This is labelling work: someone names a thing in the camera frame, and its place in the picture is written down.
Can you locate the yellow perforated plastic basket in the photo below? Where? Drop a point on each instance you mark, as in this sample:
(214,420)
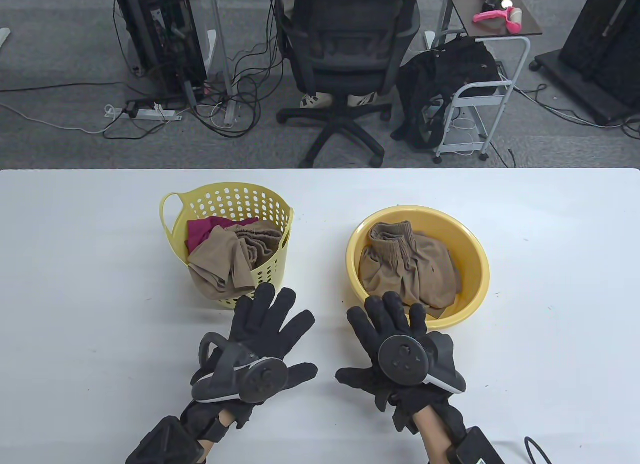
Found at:
(179,227)

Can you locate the black computer tower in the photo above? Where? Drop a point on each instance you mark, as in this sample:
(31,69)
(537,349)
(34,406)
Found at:
(165,34)

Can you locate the person's right hand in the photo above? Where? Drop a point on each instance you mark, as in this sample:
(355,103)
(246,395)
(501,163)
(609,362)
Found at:
(390,324)

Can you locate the maroon shorts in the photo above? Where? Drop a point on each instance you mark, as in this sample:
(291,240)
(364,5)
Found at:
(200,232)

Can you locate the black office chair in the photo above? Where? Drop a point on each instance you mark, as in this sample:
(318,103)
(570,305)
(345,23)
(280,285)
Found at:
(345,39)

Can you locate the white desk leg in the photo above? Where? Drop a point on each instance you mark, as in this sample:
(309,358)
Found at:
(225,59)

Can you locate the white rolling cart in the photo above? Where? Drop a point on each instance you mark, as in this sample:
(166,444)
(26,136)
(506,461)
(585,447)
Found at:
(480,102)

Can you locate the person's left hand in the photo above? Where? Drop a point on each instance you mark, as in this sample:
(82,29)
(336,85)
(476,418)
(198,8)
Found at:
(260,334)

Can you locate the black backpack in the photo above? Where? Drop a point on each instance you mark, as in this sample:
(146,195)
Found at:
(440,74)

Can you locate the black power adapter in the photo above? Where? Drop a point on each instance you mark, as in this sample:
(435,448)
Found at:
(132,109)

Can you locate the yellow plastic basin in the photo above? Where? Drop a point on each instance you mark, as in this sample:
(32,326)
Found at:
(475,264)

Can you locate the white power strip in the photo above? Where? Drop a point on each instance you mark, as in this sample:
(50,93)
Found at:
(150,113)

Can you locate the black round lamp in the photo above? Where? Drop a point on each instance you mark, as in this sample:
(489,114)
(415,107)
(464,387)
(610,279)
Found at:
(492,4)

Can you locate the black hand controller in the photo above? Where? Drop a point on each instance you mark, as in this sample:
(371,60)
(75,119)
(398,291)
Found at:
(262,381)
(402,359)

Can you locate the brown shorts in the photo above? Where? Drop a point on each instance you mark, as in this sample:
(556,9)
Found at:
(430,264)
(220,254)

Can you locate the black cabinet on casters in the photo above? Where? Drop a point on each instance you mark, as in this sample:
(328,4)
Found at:
(600,49)

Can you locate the black left hand controller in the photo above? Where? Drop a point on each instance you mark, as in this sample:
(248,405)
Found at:
(262,381)

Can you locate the person's left forearm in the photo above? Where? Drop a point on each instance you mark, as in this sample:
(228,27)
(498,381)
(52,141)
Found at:
(207,444)

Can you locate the black battery pack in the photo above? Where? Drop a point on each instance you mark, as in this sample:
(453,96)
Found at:
(475,449)

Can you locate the black right hand controller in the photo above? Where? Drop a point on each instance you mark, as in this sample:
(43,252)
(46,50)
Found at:
(402,359)

